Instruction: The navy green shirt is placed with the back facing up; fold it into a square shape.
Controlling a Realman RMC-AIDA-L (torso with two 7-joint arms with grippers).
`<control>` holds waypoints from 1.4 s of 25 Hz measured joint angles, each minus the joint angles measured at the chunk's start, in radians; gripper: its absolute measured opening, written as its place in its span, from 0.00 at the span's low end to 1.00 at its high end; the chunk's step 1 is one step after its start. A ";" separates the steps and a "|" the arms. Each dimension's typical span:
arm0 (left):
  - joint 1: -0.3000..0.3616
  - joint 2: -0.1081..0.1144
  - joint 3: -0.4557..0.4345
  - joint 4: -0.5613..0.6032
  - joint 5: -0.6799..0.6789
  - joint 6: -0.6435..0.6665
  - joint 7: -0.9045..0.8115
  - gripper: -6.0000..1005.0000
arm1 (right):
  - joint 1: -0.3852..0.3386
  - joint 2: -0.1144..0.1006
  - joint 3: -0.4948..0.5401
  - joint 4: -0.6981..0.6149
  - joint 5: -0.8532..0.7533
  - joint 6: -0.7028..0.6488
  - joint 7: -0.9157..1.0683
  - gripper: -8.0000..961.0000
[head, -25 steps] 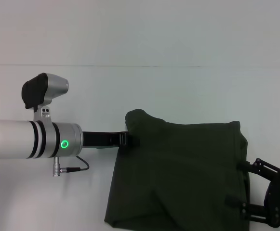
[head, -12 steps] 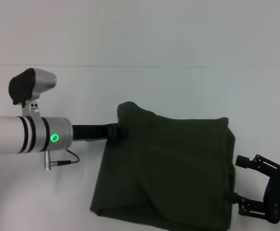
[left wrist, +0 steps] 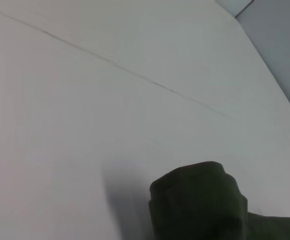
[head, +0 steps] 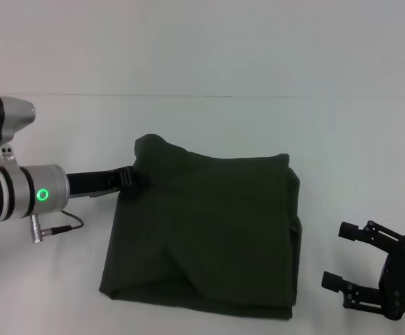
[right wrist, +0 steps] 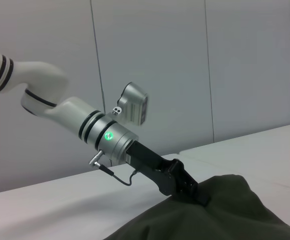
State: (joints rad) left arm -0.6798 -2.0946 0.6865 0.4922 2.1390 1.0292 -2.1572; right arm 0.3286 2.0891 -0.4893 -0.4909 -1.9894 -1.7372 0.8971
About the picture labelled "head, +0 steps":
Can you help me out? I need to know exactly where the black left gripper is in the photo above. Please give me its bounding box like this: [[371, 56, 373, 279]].
[[65, 166, 151, 198]]

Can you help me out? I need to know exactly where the metal left gripper cable connector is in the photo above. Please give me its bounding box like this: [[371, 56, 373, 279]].
[[30, 214, 53, 244]]

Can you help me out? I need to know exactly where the dark green shirt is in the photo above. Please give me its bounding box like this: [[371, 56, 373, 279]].
[[98, 133, 303, 320]]

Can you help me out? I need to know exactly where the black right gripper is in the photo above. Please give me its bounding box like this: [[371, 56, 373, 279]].
[[321, 220, 405, 320]]

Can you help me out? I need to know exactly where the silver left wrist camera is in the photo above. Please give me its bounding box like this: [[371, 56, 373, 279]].
[[0, 96, 36, 169]]

